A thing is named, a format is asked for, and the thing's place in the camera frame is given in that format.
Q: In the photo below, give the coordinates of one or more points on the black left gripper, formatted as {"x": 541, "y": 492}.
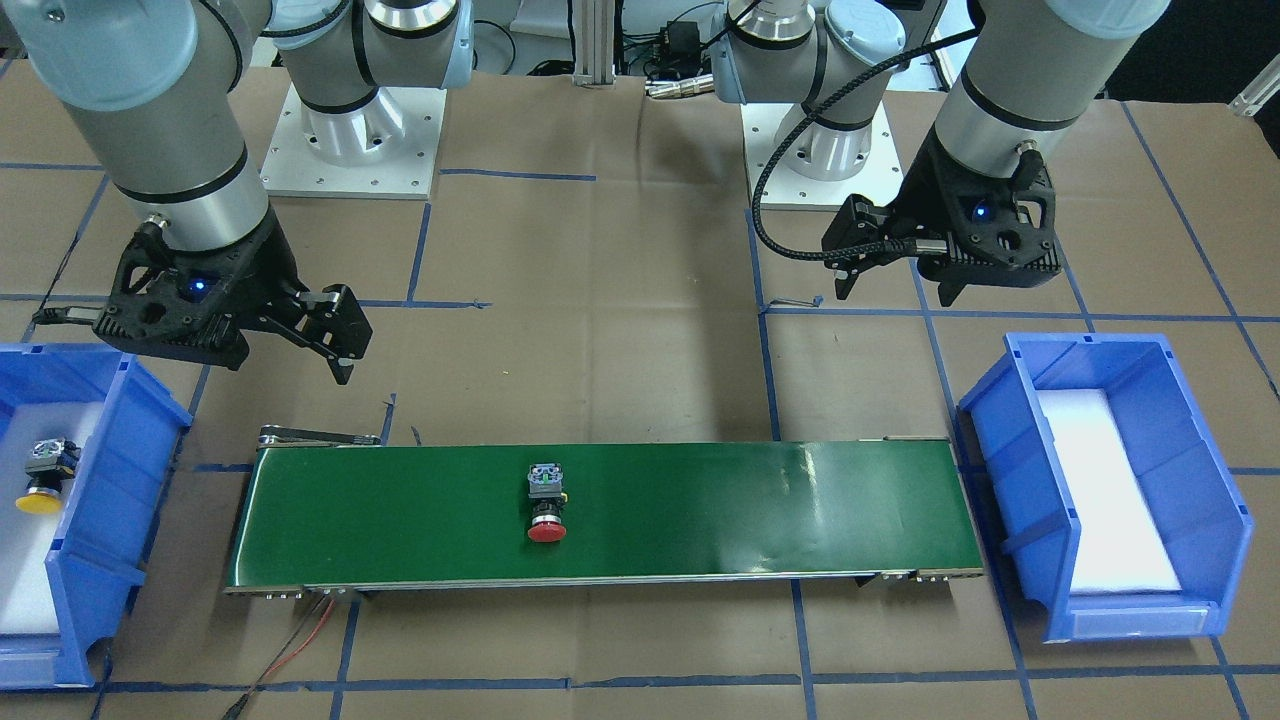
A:
{"x": 925, "y": 190}

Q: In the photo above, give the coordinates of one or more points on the white foam pad bin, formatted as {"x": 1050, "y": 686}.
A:
{"x": 27, "y": 606}
{"x": 1119, "y": 550}

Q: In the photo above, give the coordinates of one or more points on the red push button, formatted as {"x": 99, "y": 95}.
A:
{"x": 547, "y": 498}

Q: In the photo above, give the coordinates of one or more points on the yellow push button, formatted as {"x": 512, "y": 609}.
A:
{"x": 50, "y": 466}

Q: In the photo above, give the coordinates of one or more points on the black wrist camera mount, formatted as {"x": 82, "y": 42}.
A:
{"x": 180, "y": 305}
{"x": 1006, "y": 235}

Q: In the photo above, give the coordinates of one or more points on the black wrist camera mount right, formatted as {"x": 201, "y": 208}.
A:
{"x": 180, "y": 305}

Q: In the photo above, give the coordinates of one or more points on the black power adapter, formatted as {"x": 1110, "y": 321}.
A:
{"x": 678, "y": 41}

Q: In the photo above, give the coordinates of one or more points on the aluminium profile post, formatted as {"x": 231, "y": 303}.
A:
{"x": 595, "y": 35}

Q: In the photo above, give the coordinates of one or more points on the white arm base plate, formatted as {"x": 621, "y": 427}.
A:
{"x": 825, "y": 165}
{"x": 386, "y": 150}

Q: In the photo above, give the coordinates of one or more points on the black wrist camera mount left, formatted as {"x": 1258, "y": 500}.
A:
{"x": 1006, "y": 235}

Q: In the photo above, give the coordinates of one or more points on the blue plastic bin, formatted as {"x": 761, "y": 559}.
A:
{"x": 95, "y": 560}
{"x": 1199, "y": 512}

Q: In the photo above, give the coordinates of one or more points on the green conveyor belt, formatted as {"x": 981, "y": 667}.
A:
{"x": 368, "y": 518}

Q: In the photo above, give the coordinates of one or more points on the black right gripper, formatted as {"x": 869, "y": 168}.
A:
{"x": 262, "y": 268}

